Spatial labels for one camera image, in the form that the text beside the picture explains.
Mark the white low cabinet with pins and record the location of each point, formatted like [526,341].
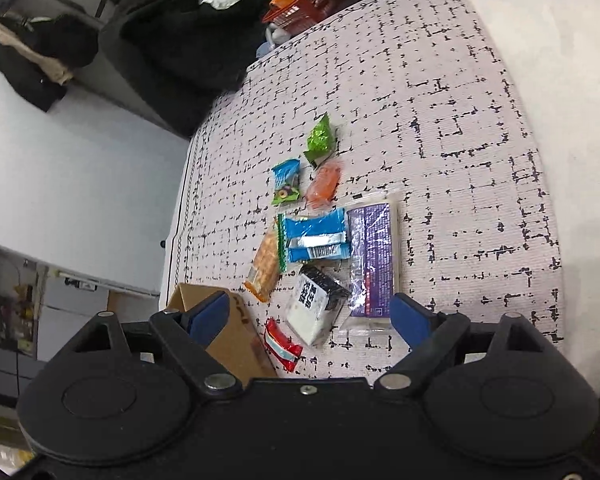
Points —
[80,305]

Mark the red candy packet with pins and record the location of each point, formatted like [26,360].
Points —
[281,346]

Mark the dark shelf unit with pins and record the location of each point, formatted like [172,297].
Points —
[0,305]

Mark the white and black snack packet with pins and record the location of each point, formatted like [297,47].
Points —
[312,312]

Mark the orange translucent snack packet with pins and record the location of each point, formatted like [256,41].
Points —
[324,185]

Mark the black clothing pile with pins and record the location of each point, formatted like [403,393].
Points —
[190,25]

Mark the white bed sheet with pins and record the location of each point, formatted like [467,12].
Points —
[570,85]

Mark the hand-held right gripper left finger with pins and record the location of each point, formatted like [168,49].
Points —
[209,317]

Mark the large purple snack packet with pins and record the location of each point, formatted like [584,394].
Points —
[372,260]

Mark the green-edged cracker packet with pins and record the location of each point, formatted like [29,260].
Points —
[281,242]

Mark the black bag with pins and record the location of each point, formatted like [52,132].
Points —
[25,60]

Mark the patterned bed blanket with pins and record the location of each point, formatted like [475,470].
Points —
[380,110]

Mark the brown cardboard box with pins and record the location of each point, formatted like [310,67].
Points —
[240,345]

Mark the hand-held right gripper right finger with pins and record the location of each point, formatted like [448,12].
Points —
[409,322]

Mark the orange-edged cracker packet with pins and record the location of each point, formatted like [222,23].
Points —
[264,265]

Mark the blue wafer packet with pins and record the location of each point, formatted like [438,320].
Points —
[315,237]

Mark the clear plastic bag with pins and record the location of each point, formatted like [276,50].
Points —
[272,40]

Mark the blue and green snack packet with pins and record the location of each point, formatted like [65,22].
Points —
[286,182]

